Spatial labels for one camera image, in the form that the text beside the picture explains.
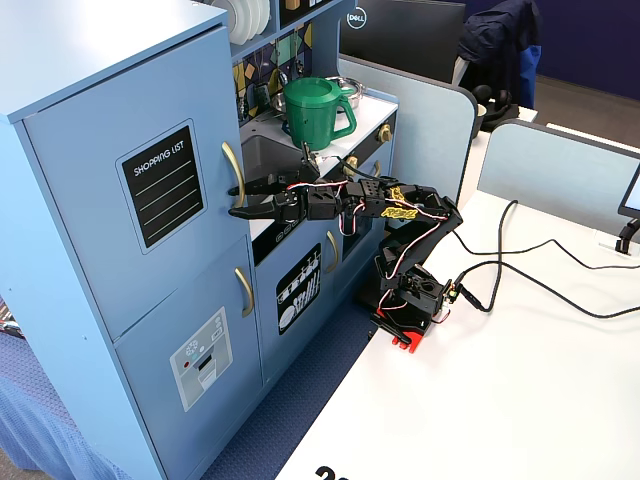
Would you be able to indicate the multicoloured patterned fabric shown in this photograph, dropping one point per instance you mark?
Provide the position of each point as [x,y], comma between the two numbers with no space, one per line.
[10,317]

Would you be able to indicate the computer monitor with bright screen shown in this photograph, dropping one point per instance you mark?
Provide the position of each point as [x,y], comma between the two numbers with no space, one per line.
[632,200]

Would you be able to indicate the small green controller board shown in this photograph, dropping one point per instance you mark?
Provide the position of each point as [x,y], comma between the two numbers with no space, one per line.
[451,295]

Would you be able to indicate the light blue rounded desk divider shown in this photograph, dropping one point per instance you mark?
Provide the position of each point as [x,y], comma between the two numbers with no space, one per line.
[430,130]

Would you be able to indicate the black monitor stand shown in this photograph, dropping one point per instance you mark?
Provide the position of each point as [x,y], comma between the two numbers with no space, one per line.
[625,236]

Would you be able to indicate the red table clamp base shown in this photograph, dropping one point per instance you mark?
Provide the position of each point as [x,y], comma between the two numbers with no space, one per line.
[412,342]

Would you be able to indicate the white plate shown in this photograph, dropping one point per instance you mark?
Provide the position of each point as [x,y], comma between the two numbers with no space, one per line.
[238,20]
[265,12]
[253,17]

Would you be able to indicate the hanging metal utensil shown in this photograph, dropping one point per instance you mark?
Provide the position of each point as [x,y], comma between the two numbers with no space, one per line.
[283,77]

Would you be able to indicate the black headphones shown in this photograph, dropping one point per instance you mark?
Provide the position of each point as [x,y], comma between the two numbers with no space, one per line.
[482,93]

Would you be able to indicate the small gripper camera module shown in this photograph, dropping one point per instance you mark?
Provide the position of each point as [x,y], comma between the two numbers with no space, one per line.
[310,159]

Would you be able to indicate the green plastic pitcher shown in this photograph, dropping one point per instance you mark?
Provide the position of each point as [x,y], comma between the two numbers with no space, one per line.
[310,120]

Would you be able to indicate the blue shopping list cabinet door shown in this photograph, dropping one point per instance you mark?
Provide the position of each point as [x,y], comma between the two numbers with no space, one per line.
[75,200]

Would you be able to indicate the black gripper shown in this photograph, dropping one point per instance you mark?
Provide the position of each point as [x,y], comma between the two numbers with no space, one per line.
[289,199]

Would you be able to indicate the light blue wide desk divider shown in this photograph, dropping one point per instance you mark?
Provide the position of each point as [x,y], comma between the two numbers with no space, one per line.
[550,170]

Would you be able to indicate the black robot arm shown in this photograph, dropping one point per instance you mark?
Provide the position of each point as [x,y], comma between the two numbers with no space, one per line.
[425,197]

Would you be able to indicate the blue toy kitchen cabinet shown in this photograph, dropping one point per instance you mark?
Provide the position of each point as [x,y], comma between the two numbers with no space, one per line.
[100,40]

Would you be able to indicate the gold stove knob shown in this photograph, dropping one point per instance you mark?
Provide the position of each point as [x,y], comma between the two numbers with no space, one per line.
[385,133]
[352,163]

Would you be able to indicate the blue knitted cloth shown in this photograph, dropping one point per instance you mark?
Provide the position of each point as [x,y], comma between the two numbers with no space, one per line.
[30,400]

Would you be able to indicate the silver metal pot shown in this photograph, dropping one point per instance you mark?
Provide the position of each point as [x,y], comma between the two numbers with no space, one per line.
[353,91]

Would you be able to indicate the black Dell monitor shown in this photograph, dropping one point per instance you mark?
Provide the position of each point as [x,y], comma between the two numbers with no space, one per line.
[400,35]

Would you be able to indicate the blue ice dispenser cabinet door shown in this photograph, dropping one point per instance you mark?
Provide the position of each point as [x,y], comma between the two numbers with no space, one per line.
[150,400]

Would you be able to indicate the dark navy jacket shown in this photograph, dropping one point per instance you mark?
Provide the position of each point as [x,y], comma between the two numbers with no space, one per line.
[500,40]

